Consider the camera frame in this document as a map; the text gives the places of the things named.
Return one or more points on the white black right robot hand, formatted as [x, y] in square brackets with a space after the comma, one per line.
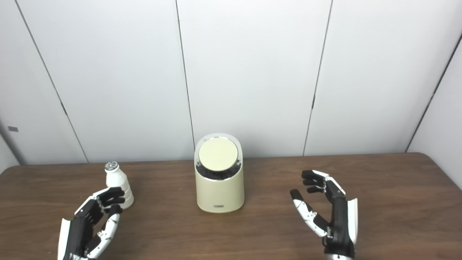
[341, 224]

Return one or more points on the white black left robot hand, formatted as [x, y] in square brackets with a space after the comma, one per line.
[81, 231]

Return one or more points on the small white plastic bottle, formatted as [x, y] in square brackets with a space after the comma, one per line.
[114, 178]

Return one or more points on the cream-colored lidded bin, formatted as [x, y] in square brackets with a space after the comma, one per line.
[219, 191]

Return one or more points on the small gray wall label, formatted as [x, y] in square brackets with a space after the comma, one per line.
[13, 129]

